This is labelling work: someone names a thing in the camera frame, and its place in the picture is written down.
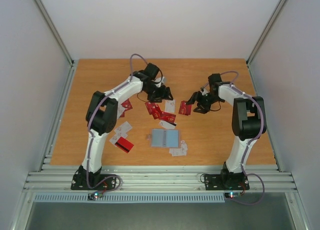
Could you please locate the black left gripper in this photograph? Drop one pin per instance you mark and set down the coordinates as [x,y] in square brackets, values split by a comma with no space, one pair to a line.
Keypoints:
[165,96]

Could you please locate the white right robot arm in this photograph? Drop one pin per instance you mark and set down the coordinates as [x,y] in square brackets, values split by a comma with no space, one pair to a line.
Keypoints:
[248,120]

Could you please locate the pink leather card holder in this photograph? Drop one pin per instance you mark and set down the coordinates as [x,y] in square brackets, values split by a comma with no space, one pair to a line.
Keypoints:
[164,138]

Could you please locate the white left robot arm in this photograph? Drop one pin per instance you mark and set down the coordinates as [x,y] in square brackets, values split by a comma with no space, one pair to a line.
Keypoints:
[103,109]

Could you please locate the red VIP card far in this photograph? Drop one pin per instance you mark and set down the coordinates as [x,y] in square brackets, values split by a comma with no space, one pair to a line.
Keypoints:
[185,109]

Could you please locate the red VIP card right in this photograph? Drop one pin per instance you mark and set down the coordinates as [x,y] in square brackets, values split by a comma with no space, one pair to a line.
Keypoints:
[154,110]

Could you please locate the white blossom card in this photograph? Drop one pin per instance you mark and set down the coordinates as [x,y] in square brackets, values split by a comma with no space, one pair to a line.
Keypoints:
[170,106]

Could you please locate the white card under arm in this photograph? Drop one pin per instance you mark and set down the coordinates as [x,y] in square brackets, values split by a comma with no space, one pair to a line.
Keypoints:
[121,131]

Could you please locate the white card pile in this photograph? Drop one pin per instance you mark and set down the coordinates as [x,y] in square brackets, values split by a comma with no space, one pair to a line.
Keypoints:
[181,151]

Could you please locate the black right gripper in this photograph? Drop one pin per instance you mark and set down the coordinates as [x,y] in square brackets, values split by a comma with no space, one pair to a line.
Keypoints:
[200,101]

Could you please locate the white VIP card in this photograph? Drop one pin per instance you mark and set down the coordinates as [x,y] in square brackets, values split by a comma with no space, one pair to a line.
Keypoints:
[167,125]

